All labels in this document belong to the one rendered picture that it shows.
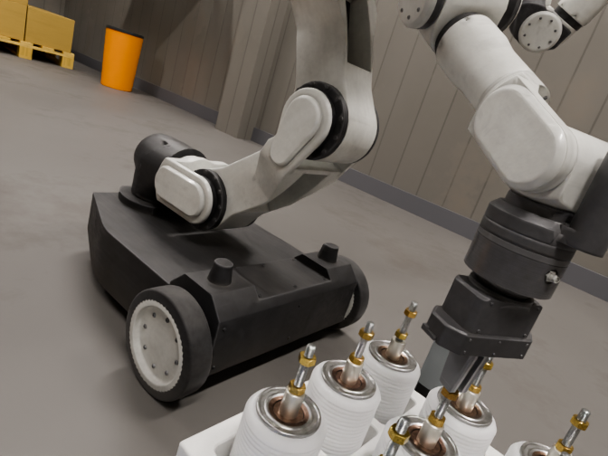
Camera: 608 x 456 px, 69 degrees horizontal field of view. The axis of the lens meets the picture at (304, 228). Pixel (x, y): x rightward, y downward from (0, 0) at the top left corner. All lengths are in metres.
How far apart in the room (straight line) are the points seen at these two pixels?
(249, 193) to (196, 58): 3.91
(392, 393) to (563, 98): 2.45
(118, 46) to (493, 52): 4.61
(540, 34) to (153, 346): 0.96
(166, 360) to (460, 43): 0.66
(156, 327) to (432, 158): 2.52
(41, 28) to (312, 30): 4.95
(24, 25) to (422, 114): 4.14
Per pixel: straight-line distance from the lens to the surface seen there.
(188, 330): 0.76
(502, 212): 0.45
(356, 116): 0.83
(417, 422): 0.60
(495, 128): 0.46
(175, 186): 1.07
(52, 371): 0.93
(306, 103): 0.80
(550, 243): 0.45
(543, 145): 0.43
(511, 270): 0.45
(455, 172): 3.04
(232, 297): 0.82
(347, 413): 0.59
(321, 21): 0.88
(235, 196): 0.98
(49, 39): 5.73
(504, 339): 0.50
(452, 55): 0.56
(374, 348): 0.70
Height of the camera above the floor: 0.59
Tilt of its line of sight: 17 degrees down
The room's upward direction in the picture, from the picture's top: 18 degrees clockwise
